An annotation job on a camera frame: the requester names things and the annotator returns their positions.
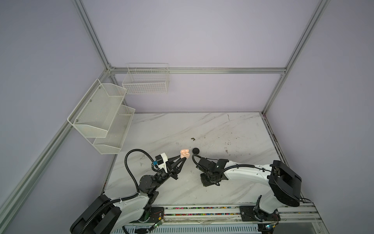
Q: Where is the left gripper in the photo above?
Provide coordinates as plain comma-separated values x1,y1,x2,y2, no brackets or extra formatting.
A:
152,154,186,191

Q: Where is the black earbud charging case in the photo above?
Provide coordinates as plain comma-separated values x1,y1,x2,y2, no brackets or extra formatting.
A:
192,148,200,155

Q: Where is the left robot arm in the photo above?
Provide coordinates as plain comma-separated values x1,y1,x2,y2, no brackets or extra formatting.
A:
70,149,190,234

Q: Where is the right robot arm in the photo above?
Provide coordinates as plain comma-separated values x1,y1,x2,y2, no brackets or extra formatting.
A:
191,155,312,222

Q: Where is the lower white mesh shelf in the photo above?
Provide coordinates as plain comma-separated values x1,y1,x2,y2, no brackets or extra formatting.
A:
93,105,135,155

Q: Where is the white mesh shelf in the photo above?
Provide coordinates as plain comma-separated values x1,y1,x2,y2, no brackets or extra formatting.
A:
93,105,135,155
67,80,127,138

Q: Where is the upper white mesh shelf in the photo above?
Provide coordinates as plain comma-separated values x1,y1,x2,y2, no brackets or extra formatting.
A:
67,80,127,138

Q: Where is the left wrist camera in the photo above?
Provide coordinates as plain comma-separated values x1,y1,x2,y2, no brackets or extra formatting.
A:
152,153,168,173

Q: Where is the white wire basket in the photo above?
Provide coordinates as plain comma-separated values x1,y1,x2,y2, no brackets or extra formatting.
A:
122,63,169,95

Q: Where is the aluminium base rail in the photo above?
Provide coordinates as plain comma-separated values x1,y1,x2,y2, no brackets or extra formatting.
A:
78,202,325,234

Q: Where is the aluminium frame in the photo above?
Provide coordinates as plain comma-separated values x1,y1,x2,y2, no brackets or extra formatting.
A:
1,1,329,233

